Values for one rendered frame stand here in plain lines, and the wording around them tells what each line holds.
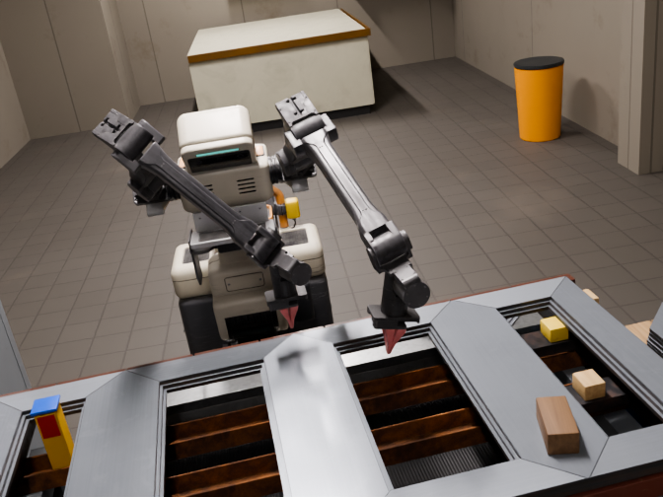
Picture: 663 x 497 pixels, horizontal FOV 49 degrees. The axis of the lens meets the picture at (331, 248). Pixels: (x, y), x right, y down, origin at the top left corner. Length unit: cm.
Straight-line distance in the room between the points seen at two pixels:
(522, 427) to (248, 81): 624
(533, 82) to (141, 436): 488
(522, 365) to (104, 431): 97
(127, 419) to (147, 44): 836
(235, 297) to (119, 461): 81
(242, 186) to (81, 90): 699
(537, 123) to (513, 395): 466
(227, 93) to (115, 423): 595
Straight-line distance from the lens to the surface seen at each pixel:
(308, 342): 193
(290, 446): 160
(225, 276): 231
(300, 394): 174
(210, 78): 750
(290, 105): 175
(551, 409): 155
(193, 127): 214
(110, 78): 902
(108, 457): 172
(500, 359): 179
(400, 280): 145
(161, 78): 997
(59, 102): 919
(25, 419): 198
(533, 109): 616
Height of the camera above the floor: 183
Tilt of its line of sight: 24 degrees down
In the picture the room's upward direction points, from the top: 8 degrees counter-clockwise
